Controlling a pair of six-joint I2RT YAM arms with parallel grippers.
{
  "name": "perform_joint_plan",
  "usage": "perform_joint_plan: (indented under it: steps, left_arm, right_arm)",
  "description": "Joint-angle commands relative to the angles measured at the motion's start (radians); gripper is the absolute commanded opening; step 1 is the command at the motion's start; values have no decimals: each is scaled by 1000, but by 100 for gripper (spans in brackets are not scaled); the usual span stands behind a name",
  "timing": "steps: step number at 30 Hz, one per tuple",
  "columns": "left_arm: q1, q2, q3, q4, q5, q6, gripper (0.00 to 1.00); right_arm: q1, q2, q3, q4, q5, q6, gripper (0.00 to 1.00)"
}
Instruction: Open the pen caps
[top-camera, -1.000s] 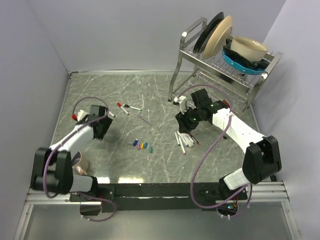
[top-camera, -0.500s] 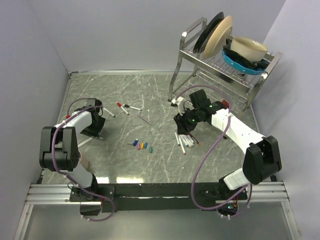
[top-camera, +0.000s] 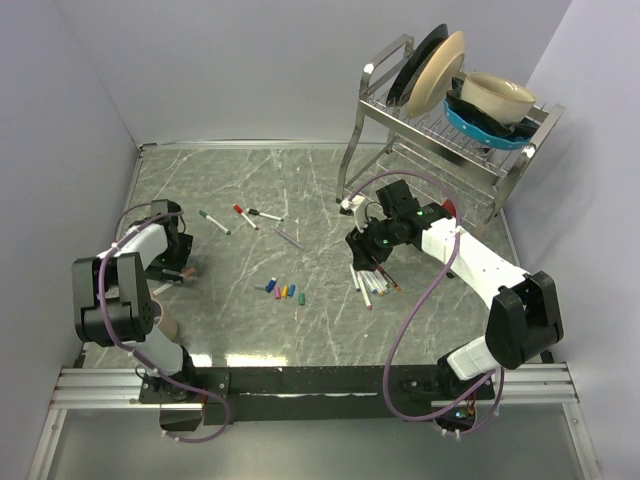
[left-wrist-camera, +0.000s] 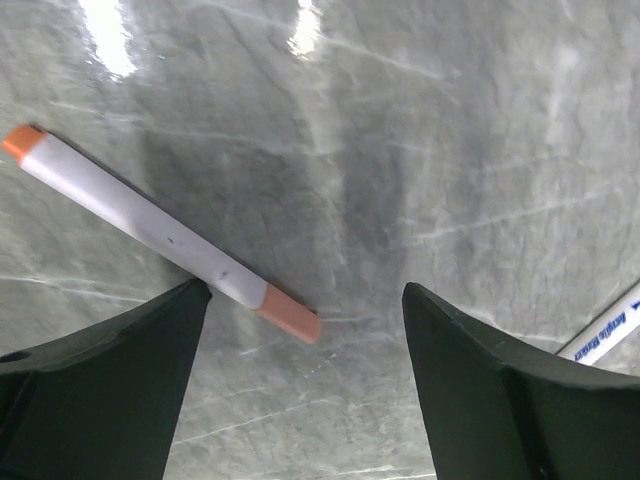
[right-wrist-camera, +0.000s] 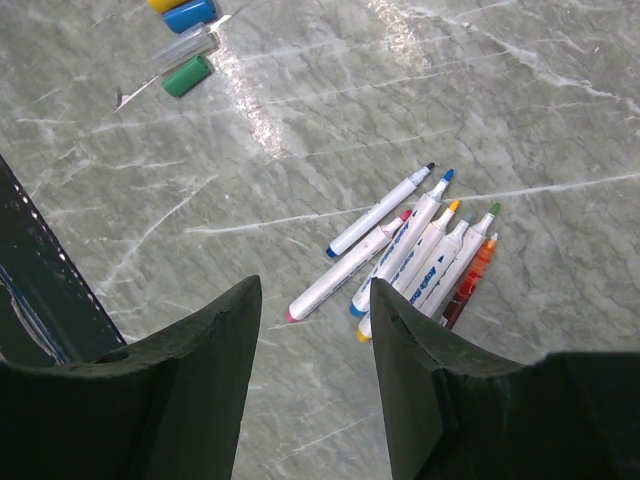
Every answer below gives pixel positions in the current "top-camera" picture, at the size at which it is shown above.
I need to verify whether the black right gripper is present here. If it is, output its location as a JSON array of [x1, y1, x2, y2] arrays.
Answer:
[[345, 213, 400, 273]]

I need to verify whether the salmon cap marker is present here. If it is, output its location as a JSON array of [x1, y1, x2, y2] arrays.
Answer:
[[151, 268, 196, 297]]

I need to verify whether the white marker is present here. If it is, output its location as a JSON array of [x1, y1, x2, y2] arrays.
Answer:
[[373, 270, 389, 291]]

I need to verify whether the yellow cap marker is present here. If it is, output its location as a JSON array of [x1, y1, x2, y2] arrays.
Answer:
[[369, 272, 385, 296]]

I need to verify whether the green cap marker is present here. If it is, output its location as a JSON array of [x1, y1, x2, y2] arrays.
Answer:
[[199, 210, 232, 235]]

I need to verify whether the pink cap marker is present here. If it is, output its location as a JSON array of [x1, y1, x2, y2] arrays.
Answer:
[[356, 271, 373, 311]]

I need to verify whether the dark blue white pen cap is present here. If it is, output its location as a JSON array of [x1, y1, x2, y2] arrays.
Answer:
[[266, 277, 277, 292]]

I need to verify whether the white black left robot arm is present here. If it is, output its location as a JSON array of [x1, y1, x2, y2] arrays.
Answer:
[[72, 199, 199, 402]]

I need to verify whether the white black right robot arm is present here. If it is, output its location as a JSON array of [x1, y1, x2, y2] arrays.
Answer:
[[341, 180, 564, 398]]

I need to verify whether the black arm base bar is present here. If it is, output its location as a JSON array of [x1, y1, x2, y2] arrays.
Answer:
[[139, 364, 496, 426]]

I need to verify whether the dark blue cap marker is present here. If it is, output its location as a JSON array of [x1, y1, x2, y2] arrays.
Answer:
[[361, 271, 379, 295]]

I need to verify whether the red cap marker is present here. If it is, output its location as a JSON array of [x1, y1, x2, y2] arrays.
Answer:
[[233, 204, 259, 231]]

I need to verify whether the black cap marker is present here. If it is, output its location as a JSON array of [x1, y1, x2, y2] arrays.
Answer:
[[247, 208, 284, 222]]

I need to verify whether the red bowl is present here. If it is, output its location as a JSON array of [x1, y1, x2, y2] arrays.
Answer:
[[442, 200, 457, 217]]

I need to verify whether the stainless steel dish rack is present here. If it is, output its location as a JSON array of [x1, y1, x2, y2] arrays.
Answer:
[[336, 34, 565, 236]]

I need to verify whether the black plate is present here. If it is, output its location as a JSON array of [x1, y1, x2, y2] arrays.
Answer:
[[386, 23, 449, 107]]

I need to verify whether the blue polka dot bowl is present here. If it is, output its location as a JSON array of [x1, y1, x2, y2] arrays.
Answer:
[[443, 100, 531, 151]]

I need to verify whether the black dish under bowl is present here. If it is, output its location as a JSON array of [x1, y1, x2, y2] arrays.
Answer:
[[446, 77, 539, 140]]

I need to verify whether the beige plate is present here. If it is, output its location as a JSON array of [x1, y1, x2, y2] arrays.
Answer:
[[406, 31, 466, 119]]

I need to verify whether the cream ceramic bowl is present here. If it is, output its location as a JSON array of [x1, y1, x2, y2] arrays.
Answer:
[[460, 72, 537, 125]]

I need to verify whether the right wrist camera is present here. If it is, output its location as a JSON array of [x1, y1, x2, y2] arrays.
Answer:
[[340, 195, 368, 231]]

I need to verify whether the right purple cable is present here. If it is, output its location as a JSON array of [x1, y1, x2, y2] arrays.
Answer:
[[347, 170, 504, 435]]

